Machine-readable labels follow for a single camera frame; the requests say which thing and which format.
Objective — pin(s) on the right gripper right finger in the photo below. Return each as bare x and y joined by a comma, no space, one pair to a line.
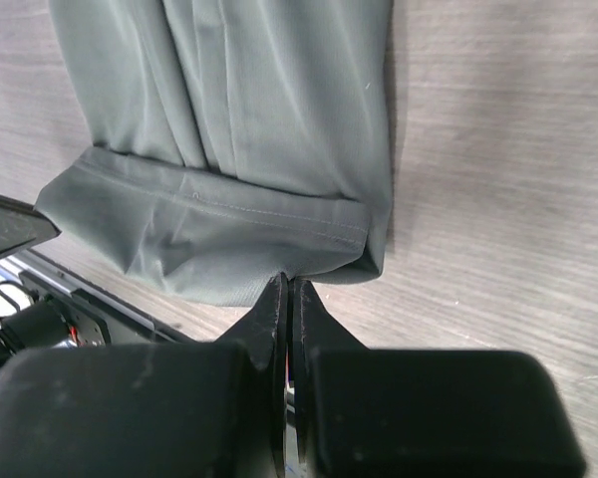
364,412

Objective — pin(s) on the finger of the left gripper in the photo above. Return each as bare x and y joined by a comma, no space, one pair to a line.
22,227

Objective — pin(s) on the grey t shirt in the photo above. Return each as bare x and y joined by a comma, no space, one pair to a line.
232,141

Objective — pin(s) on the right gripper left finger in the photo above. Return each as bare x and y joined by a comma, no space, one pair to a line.
195,409

